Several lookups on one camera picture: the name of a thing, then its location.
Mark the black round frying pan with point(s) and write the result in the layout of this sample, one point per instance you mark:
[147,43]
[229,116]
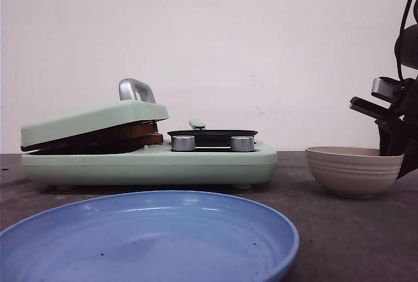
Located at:
[211,137]

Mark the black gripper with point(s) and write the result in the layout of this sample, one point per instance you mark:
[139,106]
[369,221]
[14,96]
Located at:
[397,124]

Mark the right silver control knob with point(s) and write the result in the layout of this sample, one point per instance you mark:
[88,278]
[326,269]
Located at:
[242,144]

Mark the breakfast maker hinged lid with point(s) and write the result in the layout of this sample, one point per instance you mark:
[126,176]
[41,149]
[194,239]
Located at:
[137,103]

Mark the white bread slice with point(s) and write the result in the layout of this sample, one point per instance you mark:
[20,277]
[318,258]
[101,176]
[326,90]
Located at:
[143,129]
[150,139]

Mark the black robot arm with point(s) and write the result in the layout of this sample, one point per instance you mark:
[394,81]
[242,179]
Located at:
[406,48]

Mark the beige ribbed bowl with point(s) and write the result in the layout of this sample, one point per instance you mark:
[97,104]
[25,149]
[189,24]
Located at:
[353,172]

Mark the blue round plate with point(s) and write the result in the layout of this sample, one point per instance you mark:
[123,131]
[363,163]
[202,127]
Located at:
[152,236]

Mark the silver control knob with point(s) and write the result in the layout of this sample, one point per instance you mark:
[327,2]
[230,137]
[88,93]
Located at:
[242,144]
[183,143]

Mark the left silver control knob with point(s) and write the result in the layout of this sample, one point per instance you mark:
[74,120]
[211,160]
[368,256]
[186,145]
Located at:
[183,143]

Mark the mint green breakfast maker base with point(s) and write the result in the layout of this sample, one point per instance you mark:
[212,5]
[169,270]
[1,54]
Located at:
[155,165]

